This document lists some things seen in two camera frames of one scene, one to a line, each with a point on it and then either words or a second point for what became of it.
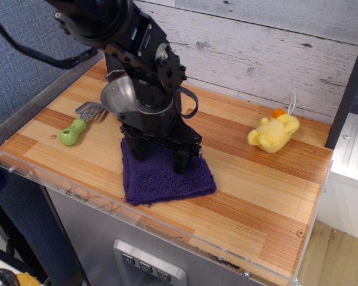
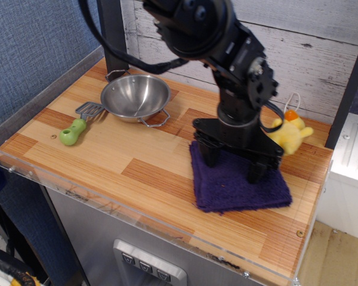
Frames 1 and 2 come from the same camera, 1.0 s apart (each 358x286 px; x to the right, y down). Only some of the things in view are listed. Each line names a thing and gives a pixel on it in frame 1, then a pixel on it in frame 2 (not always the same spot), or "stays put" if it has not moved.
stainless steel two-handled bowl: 119,96 stays put
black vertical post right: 351,89 stays put
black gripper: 161,120 to 247,140
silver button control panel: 137,267 stays put
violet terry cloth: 154,180 to 226,187
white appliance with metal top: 345,205 stays put
